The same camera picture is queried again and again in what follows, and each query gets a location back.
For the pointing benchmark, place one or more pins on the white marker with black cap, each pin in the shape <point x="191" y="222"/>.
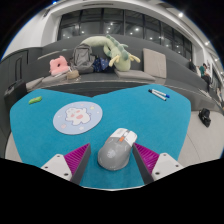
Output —
<point x="157" y="95"/>

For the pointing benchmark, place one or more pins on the pink plush cushion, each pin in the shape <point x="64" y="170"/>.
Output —
<point x="58" y="66"/>

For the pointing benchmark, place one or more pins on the navy blue patterned bag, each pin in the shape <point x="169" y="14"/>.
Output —
<point x="101" y="65"/>

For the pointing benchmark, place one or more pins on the small tan pouch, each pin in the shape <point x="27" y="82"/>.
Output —
<point x="72" y="74"/>

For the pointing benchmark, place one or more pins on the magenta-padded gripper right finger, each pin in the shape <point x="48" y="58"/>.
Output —
<point x="146" y="159"/>

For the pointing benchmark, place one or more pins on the person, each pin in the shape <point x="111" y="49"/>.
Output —
<point x="204" y="73"/>

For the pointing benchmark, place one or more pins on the round grey seat cushion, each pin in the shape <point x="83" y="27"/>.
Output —
<point x="55" y="79"/>

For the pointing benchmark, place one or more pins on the thin grey seat cushion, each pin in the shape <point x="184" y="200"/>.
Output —
<point x="34" y="83"/>

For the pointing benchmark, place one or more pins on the green dragon plush toy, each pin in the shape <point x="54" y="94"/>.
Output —
<point x="116" y="53"/>

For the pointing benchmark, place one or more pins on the upright grey seat cushion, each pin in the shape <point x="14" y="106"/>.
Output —
<point x="155" y="63"/>

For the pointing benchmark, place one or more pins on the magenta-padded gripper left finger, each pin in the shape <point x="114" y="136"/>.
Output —
<point x="78" y="158"/>

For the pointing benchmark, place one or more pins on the grey backpack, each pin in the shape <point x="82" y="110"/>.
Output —
<point x="82" y="58"/>

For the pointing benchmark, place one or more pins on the black suitcase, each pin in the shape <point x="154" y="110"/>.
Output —
<point x="15" y="95"/>

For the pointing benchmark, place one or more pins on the large dark glass window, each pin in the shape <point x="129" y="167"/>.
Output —
<point x="113" y="23"/>

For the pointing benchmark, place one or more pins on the grey and white computer mouse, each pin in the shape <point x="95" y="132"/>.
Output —
<point x="115" y="153"/>

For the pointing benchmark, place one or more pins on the grey stepped seating bench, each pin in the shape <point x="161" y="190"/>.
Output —
<point x="100" y="78"/>

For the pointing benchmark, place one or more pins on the flat grey square seat cushion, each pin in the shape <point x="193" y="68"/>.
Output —
<point x="135" y="75"/>

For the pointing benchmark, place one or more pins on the black bag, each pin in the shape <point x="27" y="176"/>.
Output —
<point x="204" y="117"/>

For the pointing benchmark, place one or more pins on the small green eraser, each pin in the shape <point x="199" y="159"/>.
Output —
<point x="35" y="100"/>

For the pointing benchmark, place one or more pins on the round light blue mouse pad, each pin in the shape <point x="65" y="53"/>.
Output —
<point x="77" y="117"/>

